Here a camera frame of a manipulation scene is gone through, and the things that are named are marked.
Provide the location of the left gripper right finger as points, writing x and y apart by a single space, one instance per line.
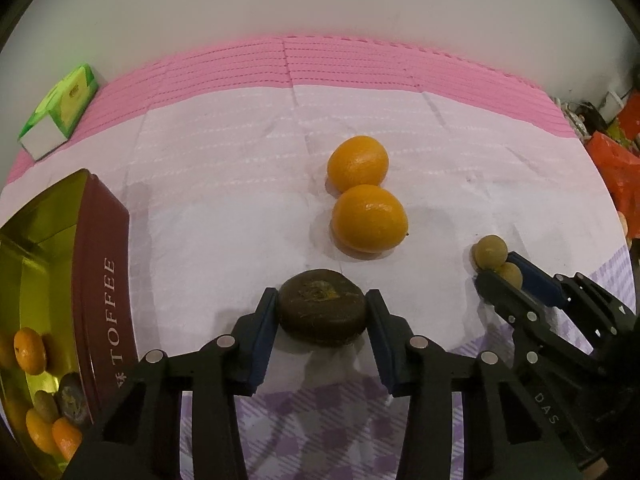
505 435

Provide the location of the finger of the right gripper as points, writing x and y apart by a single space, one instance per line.
514 307
538 283

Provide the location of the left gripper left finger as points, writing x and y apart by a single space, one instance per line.
137 436

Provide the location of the small green fruit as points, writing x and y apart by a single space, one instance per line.
46 407
490 252
511 273

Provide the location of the mandarin orange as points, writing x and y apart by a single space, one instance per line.
66 437
30 352

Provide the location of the dark passion fruit gripped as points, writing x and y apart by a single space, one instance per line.
72 401

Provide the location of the large yellow orange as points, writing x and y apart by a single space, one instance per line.
40 432

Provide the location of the dark passion fruit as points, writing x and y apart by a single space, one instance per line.
323 307

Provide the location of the red plastic bag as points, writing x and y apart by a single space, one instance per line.
619 166

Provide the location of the near back orange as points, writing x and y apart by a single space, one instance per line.
367 218

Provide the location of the gold toffee tin box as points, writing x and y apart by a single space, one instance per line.
64 273

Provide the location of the far back orange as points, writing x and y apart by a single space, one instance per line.
358 160

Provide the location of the pink purple checked tablecloth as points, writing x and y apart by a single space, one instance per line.
319 258

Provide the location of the green tissue box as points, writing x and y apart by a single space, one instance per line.
56 117

